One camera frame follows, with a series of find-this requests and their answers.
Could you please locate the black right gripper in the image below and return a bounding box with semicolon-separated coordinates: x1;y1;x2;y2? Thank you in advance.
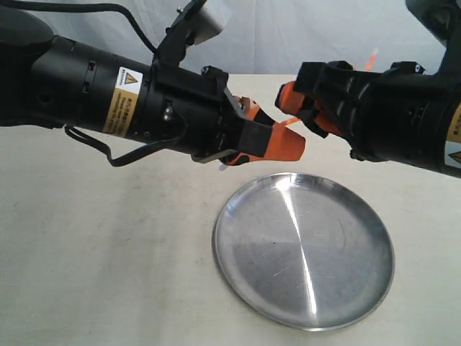
275;61;388;162

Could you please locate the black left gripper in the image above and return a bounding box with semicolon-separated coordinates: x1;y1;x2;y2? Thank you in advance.
192;66;305;167

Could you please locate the thin orange straw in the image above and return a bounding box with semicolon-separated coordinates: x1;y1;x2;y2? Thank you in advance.
218;48;380;172

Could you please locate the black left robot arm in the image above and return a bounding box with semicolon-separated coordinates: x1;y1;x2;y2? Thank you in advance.
1;1;305;167

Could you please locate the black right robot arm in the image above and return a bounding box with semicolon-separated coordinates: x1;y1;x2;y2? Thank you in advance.
275;1;460;177

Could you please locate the white fabric backdrop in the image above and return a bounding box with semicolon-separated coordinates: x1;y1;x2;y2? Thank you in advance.
32;1;445;74

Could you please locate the round silver metal plate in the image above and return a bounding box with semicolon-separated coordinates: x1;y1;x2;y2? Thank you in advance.
212;172;395;332

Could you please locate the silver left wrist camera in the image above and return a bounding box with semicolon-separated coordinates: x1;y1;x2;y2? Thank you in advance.
153;0;226;69

